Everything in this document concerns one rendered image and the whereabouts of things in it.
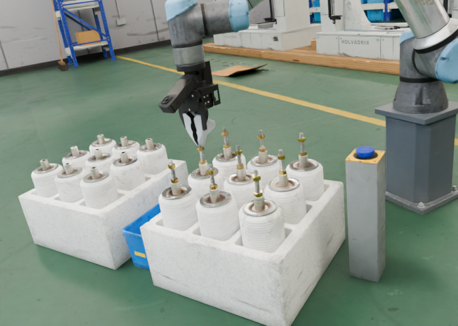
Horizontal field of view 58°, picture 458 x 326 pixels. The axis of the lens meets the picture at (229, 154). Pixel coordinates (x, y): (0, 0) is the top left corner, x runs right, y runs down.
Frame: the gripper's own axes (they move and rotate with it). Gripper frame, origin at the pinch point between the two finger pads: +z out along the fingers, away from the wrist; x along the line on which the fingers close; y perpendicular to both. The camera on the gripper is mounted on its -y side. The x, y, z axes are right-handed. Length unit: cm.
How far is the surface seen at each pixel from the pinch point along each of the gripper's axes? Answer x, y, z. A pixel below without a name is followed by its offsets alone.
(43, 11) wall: 565, 260, -47
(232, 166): -2.4, 9.5, 10.3
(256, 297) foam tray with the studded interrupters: -27.0, -15.8, 26.8
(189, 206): -6.0, -12.0, 11.5
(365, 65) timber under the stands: 56, 238, 30
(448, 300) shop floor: -58, 12, 34
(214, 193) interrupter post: -13.8, -10.5, 7.0
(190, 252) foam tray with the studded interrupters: -10.3, -17.8, 19.8
